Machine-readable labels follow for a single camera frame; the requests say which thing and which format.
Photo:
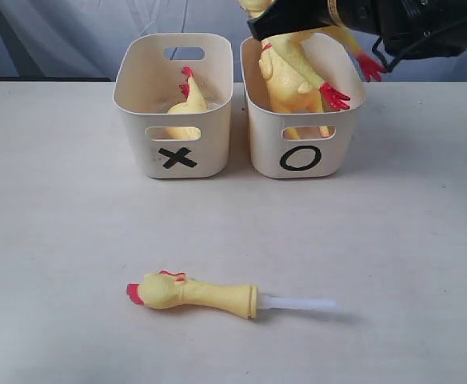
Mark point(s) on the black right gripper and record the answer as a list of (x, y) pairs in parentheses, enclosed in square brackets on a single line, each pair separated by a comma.
[(404, 29)]

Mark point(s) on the whole yellow rubber chicken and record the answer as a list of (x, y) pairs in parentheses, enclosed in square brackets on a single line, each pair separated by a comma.
[(289, 92)]

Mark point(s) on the headless yellow chicken body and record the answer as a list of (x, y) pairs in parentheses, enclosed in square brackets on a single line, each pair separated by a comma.
[(194, 103)]

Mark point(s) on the yellow chicken head with tube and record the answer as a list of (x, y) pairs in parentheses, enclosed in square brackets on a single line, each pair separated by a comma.
[(164, 290)]

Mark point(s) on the cream bin marked O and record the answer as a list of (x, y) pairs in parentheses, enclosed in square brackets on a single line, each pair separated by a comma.
[(300, 143)]

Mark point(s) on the cream bin marked X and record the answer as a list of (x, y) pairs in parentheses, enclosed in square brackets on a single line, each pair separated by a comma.
[(147, 85)]

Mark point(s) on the white backdrop cloth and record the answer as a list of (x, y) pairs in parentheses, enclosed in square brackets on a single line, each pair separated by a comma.
[(87, 39)]

